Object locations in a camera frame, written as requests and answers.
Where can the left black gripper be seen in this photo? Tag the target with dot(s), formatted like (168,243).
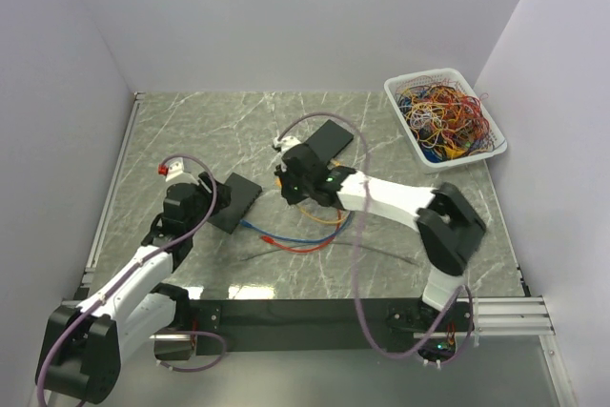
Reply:
(221,197)

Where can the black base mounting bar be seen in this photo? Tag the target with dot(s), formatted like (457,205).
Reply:
(259,325)

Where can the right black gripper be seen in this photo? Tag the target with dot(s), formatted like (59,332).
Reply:
(284,174)

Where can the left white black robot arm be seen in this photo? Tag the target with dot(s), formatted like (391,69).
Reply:
(84,346)

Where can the white plastic basket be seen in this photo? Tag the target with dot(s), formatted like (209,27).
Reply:
(443,120)

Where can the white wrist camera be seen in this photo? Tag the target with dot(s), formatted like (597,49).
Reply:
(282,145)
(176,172)

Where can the aluminium rail frame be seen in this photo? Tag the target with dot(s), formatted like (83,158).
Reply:
(232,132)

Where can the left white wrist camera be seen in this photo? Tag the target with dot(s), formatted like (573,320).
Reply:
(176,172)

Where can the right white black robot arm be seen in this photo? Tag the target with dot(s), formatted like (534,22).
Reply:
(449,227)

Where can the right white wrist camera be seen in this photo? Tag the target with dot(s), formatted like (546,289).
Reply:
(282,145)

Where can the black network switch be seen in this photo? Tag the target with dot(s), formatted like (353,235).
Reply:
(237,196)
(329,141)

